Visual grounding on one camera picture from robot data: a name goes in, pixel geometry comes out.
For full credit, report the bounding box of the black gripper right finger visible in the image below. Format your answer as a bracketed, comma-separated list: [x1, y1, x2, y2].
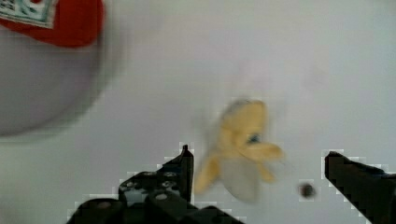
[324, 151, 396, 224]

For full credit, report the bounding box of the yellow plush peeled banana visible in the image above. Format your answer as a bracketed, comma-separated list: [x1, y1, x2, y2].
[193, 100, 285, 203]

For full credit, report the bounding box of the red plush ketchup bottle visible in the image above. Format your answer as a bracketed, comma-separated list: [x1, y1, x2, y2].
[0, 0, 105, 48]

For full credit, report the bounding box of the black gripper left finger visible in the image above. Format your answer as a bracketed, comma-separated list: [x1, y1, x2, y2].
[65, 146, 245, 224]

